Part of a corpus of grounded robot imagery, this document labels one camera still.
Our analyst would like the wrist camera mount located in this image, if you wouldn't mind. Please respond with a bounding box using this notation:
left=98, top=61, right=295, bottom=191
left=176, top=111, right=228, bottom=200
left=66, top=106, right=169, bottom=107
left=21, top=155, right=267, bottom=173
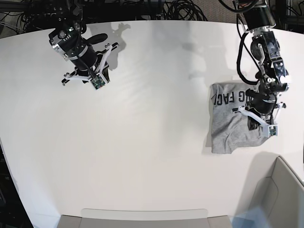
left=232, top=102, right=286, bottom=138
left=61, top=42, right=119, bottom=90

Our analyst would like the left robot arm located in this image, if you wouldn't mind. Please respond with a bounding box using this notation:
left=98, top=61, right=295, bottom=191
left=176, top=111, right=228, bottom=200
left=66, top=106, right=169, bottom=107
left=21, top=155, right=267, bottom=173
left=234, top=0, right=289, bottom=136

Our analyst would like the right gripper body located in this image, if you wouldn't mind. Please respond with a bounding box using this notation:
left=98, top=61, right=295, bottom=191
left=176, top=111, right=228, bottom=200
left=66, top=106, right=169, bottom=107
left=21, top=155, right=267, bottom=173
left=70, top=45, right=102, bottom=74

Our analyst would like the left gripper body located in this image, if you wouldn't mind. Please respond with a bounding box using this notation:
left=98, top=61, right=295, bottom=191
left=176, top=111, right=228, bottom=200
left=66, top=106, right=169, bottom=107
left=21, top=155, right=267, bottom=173
left=249, top=91, right=277, bottom=116

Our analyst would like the grey T-shirt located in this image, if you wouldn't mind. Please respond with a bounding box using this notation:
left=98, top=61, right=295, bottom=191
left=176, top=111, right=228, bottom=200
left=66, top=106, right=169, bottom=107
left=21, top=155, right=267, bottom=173
left=211, top=81, right=268, bottom=154

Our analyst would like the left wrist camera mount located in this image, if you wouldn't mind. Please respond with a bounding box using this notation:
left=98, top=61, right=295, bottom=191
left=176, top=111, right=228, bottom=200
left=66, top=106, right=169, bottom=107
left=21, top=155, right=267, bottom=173
left=232, top=102, right=286, bottom=138

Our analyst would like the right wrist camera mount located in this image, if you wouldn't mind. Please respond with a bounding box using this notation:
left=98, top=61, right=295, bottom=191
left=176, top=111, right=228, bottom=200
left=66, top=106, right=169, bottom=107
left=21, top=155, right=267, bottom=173
left=61, top=42, right=119, bottom=90

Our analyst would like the black cable bundle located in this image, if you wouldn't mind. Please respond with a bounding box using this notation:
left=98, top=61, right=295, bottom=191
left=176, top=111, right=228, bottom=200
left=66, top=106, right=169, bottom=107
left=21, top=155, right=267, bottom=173
left=156, top=0, right=207, bottom=22

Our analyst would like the blue translucent object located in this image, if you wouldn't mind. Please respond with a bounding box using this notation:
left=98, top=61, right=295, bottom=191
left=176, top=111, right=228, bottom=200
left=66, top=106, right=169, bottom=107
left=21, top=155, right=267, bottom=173
left=230, top=206, right=268, bottom=228

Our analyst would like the white storage bin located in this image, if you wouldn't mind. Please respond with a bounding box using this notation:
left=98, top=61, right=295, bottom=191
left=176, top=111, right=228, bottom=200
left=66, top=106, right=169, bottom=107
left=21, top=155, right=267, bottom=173
left=249, top=156, right=304, bottom=228

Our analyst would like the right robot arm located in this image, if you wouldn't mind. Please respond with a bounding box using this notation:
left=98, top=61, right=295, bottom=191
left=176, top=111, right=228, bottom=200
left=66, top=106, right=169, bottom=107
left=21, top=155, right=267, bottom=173
left=49, top=0, right=118, bottom=89

